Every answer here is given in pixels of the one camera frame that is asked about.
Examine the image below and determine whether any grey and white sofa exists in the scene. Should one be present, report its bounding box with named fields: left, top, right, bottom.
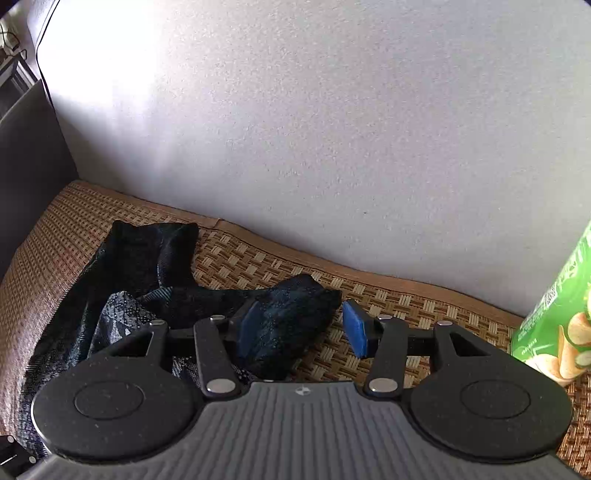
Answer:
left=0, top=0, right=591, bottom=319

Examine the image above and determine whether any green chips can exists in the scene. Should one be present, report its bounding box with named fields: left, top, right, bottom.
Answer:
left=510, top=220, right=591, bottom=387

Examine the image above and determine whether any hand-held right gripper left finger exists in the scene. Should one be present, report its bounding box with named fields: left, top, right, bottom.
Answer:
left=108, top=300, right=271, bottom=400

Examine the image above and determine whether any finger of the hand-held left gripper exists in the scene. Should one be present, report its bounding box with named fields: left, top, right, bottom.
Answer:
left=0, top=435, right=37, bottom=478

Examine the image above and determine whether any dark blue patterned garment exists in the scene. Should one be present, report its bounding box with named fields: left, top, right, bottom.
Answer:
left=21, top=220, right=343, bottom=457

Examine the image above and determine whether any black glass-door shelf cabinet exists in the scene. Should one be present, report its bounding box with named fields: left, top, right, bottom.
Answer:
left=0, top=44, right=38, bottom=118

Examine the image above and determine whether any brown woven mat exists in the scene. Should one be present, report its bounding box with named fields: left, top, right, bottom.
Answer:
left=0, top=180, right=591, bottom=478

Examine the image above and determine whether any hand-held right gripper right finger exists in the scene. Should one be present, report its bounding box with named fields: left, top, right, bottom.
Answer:
left=342, top=299, right=495, bottom=398

